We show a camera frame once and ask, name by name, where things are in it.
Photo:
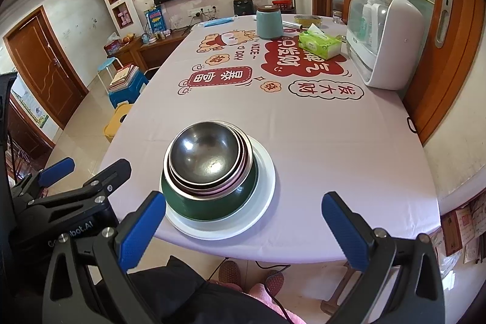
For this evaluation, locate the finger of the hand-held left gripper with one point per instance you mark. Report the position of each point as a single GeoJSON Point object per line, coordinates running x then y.
{"type": "Point", "coordinates": [57, 170]}
{"type": "Point", "coordinates": [110, 178]}

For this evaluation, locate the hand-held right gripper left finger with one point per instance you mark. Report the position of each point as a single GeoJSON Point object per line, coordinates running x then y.
{"type": "Point", "coordinates": [142, 229]}

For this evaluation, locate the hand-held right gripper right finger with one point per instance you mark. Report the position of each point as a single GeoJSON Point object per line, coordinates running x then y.
{"type": "Point", "coordinates": [345, 233]}

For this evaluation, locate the wide-rimmed steel bowl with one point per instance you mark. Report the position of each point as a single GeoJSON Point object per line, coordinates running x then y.
{"type": "Point", "coordinates": [207, 196]}

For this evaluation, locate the green bowl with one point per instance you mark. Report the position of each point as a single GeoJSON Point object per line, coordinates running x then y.
{"type": "Point", "coordinates": [212, 208]}

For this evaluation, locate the pink patterned steel bowl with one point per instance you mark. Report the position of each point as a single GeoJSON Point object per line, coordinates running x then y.
{"type": "Point", "coordinates": [212, 190]}

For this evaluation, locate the white patterned plate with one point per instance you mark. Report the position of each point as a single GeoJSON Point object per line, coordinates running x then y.
{"type": "Point", "coordinates": [262, 202]}

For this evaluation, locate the round steel bowl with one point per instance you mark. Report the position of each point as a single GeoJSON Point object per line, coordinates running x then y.
{"type": "Point", "coordinates": [205, 153]}

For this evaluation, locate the dark wooden cabinet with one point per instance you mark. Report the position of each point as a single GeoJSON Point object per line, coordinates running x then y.
{"type": "Point", "coordinates": [24, 141]}

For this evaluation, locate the yellow plastic stool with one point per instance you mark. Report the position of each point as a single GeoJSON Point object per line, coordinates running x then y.
{"type": "Point", "coordinates": [114, 123]}

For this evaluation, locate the wooden stool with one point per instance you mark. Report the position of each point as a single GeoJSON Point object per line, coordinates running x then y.
{"type": "Point", "coordinates": [341, 290]}

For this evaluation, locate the person's black jacket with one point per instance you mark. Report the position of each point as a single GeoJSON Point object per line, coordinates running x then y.
{"type": "Point", "coordinates": [182, 297]}

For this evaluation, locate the blue plastic stool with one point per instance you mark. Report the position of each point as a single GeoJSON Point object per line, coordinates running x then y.
{"type": "Point", "coordinates": [129, 92]}

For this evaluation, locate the stack of books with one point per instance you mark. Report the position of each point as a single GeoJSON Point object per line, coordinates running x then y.
{"type": "Point", "coordinates": [123, 77]}

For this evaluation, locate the pink fleece cloth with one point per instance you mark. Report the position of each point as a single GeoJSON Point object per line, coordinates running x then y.
{"type": "Point", "coordinates": [262, 293]}

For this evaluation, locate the pink printed tablecloth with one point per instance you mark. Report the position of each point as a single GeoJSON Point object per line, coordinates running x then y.
{"type": "Point", "coordinates": [322, 126]}

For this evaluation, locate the red gift box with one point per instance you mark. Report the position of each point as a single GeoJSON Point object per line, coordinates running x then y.
{"type": "Point", "coordinates": [114, 49]}

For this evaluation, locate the wooden television cabinet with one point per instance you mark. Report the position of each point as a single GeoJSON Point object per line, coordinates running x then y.
{"type": "Point", "coordinates": [159, 50]}

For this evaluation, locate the blue printed box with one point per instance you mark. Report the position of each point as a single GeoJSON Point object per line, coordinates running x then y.
{"type": "Point", "coordinates": [155, 20]}

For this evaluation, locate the blue face mask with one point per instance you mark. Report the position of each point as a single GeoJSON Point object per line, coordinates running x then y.
{"type": "Point", "coordinates": [216, 22]}

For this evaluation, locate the green tissue pack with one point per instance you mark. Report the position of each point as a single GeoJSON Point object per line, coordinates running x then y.
{"type": "Point", "coordinates": [321, 45]}

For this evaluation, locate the white dish cabinet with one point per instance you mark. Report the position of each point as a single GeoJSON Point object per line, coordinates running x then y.
{"type": "Point", "coordinates": [398, 43]}

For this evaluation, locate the foil roll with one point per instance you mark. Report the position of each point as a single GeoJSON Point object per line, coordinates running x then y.
{"type": "Point", "coordinates": [292, 25]}

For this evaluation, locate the glass cup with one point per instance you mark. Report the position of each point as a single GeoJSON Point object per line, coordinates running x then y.
{"type": "Point", "coordinates": [336, 17]}

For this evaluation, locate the yellow glass dish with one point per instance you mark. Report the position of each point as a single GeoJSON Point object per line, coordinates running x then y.
{"type": "Point", "coordinates": [307, 20]}

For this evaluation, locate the black countertop appliance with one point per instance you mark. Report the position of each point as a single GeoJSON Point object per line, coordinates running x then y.
{"type": "Point", "coordinates": [243, 7]}

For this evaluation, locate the wooden glass door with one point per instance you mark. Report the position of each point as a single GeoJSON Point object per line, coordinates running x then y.
{"type": "Point", "coordinates": [455, 43]}

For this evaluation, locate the teal jar with wooden lid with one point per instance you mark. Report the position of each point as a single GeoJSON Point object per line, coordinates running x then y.
{"type": "Point", "coordinates": [269, 24]}

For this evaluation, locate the red tin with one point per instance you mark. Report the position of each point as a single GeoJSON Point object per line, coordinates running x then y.
{"type": "Point", "coordinates": [284, 6]}

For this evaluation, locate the children's wall chart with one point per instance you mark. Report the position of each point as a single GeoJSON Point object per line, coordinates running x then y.
{"type": "Point", "coordinates": [32, 107]}

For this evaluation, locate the wall paper notices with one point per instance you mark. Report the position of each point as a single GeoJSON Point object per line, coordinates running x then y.
{"type": "Point", "coordinates": [463, 233]}

